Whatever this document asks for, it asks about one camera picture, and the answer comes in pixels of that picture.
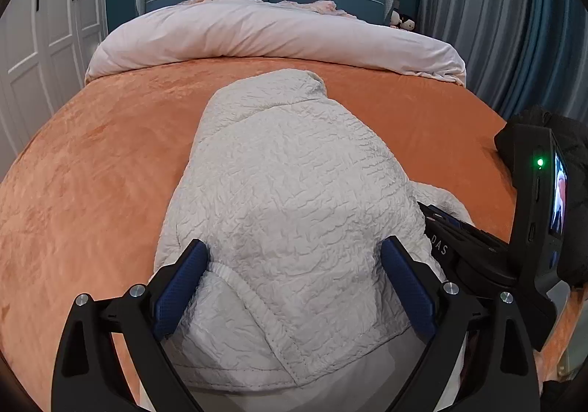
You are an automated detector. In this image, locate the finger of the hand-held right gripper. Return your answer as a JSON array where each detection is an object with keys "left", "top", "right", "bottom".
[{"left": 417, "top": 201, "right": 488, "bottom": 245}]

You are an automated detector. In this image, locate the dark cloth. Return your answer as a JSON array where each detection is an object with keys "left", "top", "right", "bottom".
[{"left": 494, "top": 106, "right": 588, "bottom": 289}]

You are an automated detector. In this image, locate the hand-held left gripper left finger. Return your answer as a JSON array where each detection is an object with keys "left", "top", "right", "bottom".
[{"left": 50, "top": 238, "right": 209, "bottom": 412}]

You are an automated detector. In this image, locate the pale pink duvet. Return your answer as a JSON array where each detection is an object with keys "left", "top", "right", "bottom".
[{"left": 85, "top": 0, "right": 467, "bottom": 87}]

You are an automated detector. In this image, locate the white panelled wardrobe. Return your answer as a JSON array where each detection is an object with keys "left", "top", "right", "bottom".
[{"left": 0, "top": 0, "right": 109, "bottom": 153}]

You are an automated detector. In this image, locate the cream quilted jacket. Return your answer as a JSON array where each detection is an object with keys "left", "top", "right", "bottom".
[{"left": 138, "top": 69, "right": 474, "bottom": 412}]

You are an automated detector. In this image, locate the pink ruffled bedding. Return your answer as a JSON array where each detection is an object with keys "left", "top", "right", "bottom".
[{"left": 175, "top": 0, "right": 360, "bottom": 21}]

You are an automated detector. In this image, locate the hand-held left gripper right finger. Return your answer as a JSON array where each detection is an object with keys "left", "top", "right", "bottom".
[{"left": 380, "top": 234, "right": 541, "bottom": 412}]

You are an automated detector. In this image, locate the grey blue curtain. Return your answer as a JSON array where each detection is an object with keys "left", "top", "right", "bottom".
[{"left": 415, "top": 0, "right": 588, "bottom": 130}]

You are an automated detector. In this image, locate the orange plush blanket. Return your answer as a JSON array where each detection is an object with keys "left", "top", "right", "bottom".
[{"left": 0, "top": 56, "right": 588, "bottom": 412}]

